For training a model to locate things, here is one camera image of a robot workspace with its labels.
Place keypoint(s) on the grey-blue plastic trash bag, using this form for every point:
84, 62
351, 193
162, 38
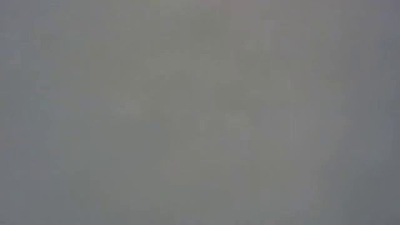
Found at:
200, 112

